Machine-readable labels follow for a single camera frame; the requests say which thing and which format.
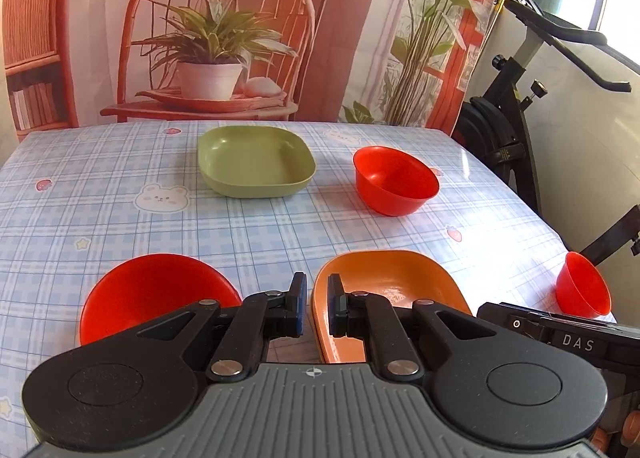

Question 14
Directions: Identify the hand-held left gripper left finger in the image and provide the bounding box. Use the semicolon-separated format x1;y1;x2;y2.
135;272;307;383

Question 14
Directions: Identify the medium red bowl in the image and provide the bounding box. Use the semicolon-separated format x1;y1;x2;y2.
352;146;441;217

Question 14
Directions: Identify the black exercise bike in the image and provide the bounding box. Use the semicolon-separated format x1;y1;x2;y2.
457;0;640;264

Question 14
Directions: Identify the printed room scene backdrop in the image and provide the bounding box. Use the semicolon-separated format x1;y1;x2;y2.
0;0;511;144

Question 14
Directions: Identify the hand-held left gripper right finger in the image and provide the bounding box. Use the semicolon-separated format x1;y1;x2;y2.
327;274;501;382

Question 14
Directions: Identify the small red bowl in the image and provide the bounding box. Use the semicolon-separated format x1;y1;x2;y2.
555;251;612;317

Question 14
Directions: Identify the large red bowl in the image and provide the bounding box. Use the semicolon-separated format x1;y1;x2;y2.
78;254;244;346

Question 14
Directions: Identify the green square plate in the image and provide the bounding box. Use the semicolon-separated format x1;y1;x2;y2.
196;125;317;199

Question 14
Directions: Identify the orange plate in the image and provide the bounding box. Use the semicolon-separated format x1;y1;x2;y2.
311;250;473;365

